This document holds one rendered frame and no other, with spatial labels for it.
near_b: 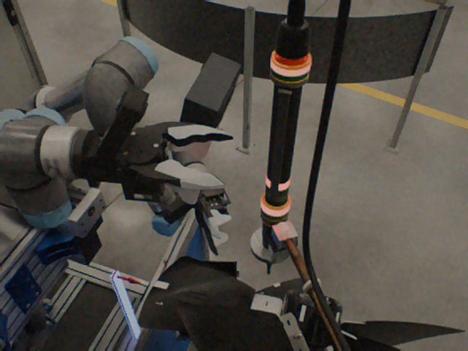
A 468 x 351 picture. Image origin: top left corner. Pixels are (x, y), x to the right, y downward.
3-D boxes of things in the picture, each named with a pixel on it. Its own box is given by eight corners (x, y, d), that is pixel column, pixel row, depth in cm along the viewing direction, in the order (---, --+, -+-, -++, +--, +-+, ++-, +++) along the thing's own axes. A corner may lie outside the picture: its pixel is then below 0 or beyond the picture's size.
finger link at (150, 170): (194, 173, 61) (141, 152, 64) (193, 164, 60) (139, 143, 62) (175, 196, 58) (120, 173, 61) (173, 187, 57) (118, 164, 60)
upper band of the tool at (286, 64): (314, 86, 50) (317, 63, 48) (278, 94, 50) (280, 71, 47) (298, 65, 53) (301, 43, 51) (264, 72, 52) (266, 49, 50)
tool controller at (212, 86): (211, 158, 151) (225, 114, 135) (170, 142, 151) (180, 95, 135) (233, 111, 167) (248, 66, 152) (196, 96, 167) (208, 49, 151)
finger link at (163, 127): (194, 124, 67) (134, 134, 66) (193, 117, 66) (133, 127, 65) (200, 146, 64) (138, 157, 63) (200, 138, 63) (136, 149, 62)
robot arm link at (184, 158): (196, 155, 136) (194, 134, 130) (207, 180, 129) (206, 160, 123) (170, 161, 134) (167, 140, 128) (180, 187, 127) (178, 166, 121)
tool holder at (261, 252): (303, 267, 74) (311, 232, 66) (262, 279, 72) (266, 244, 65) (282, 225, 79) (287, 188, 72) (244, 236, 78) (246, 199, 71)
